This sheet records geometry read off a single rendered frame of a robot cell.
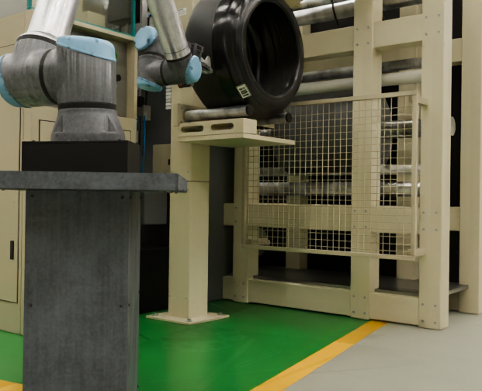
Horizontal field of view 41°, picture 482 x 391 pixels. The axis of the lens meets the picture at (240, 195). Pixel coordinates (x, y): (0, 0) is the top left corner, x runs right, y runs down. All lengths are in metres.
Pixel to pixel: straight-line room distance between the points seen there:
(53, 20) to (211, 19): 0.89
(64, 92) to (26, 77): 0.13
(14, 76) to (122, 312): 0.68
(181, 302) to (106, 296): 1.31
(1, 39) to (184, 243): 1.14
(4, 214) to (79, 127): 1.15
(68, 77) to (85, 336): 0.64
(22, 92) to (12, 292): 1.11
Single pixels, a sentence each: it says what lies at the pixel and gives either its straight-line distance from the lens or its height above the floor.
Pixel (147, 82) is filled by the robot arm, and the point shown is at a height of 0.94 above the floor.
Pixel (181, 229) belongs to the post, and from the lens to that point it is 2.86.
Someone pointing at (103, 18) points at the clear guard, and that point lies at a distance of 2.94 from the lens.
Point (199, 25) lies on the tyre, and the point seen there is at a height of 1.23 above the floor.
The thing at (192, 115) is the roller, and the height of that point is 0.89.
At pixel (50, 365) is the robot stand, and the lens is 1.66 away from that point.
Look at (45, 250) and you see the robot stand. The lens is 1.62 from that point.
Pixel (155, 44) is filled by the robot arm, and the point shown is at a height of 1.08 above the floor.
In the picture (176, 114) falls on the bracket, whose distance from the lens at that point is 2.75.
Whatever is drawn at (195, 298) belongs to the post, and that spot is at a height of 0.10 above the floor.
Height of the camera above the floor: 0.54
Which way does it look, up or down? level
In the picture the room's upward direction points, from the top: 1 degrees clockwise
